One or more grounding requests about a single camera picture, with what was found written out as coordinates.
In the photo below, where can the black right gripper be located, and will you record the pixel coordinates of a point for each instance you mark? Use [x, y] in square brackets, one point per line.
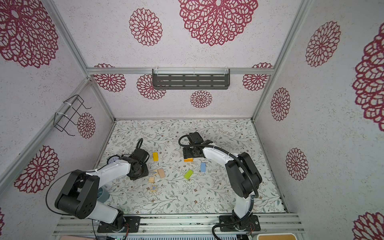
[186, 152]

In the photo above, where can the light blue wood block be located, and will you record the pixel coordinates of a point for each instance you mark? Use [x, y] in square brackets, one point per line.
[203, 167]

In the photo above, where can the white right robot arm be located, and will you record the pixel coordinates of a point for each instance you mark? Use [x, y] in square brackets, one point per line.
[243, 175]

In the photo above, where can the orange supermarket wood block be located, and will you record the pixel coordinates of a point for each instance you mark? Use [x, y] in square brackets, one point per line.
[188, 160]

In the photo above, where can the teal ceramic cup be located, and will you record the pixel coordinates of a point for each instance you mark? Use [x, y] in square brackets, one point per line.
[102, 195]

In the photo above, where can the orange topped white box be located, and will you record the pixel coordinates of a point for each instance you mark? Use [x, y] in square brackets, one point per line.
[276, 236]

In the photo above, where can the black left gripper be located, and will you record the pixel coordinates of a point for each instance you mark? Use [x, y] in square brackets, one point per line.
[146, 172]

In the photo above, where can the small black alarm clock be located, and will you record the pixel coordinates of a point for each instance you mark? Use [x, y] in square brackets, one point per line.
[113, 159]

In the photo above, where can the lime green wood block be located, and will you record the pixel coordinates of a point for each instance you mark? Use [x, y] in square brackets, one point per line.
[188, 174]

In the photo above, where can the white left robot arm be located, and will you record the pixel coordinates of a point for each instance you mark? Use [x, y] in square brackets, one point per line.
[79, 194]

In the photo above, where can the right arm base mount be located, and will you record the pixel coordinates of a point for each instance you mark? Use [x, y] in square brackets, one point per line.
[233, 224]

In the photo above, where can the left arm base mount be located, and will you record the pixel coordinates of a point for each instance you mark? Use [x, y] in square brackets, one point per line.
[122, 224]

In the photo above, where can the plain tan wood block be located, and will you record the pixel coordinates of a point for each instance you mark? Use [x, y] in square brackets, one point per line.
[161, 173]

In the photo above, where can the black wire wall rack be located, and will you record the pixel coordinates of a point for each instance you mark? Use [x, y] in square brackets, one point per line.
[63, 118]

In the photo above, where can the yellow wedge wood block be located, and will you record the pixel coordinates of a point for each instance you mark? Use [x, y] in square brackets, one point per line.
[155, 157]

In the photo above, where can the dark grey wall shelf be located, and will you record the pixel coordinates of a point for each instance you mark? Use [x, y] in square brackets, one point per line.
[191, 80]

